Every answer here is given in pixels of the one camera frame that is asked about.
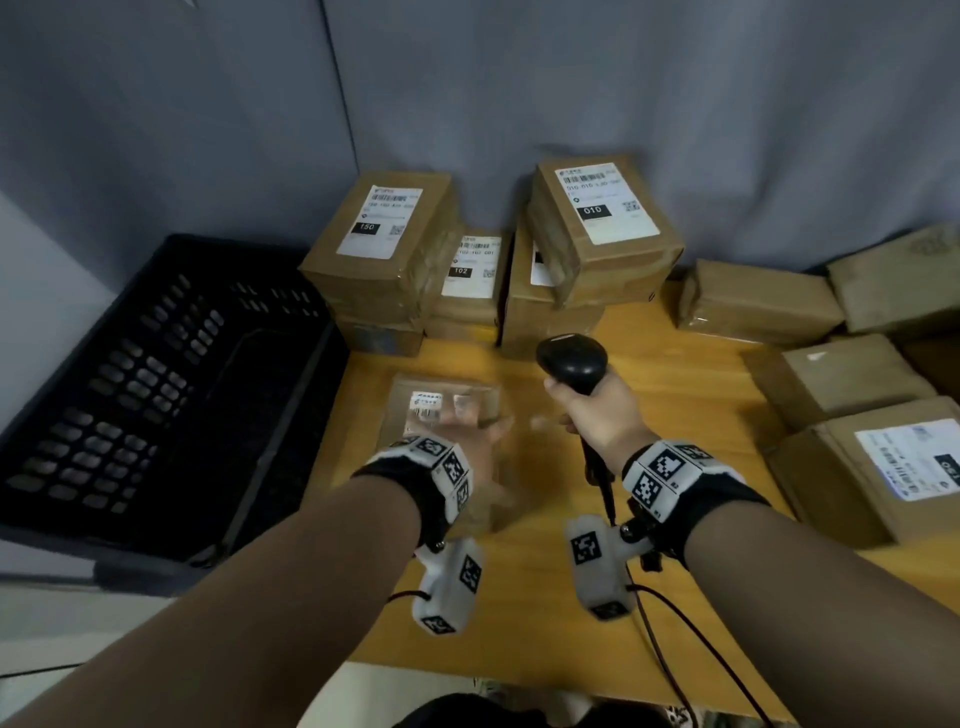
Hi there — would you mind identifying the person's right hand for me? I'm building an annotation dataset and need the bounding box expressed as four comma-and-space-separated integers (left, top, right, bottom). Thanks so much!
541, 367, 661, 478

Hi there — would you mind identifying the person's left hand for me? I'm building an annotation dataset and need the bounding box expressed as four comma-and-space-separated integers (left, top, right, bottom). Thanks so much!
431, 408, 519, 489

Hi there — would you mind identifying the black barcode scanner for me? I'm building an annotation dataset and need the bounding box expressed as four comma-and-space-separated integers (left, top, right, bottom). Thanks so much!
534, 333, 618, 526

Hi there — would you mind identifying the yellow taped labelled cardboard box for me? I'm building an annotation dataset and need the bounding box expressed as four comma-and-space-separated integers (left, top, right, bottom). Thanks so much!
425, 228, 515, 348

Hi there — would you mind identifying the pile of unsorted cardboard parcels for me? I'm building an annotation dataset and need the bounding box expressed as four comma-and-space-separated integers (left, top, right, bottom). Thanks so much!
678, 221, 960, 433

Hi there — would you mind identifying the black plastic crate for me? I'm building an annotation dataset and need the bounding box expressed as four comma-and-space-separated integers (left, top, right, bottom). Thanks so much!
0, 233, 352, 598

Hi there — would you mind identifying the person's right forearm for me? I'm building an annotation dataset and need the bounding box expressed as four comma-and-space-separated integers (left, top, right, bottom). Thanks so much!
683, 500, 960, 728

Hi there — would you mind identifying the person's left forearm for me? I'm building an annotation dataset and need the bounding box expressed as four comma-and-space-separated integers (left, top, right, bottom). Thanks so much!
0, 476, 423, 728

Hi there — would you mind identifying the person's black garment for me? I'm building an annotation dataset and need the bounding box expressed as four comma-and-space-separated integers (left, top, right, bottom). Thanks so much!
393, 693, 669, 728

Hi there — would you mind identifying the black wristband with marker tags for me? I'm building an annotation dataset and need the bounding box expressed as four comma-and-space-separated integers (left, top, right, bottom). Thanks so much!
622, 440, 772, 568
350, 433, 475, 553

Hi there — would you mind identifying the black scanner cable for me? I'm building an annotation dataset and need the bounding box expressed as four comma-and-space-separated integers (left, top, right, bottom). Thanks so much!
626, 569, 699, 728

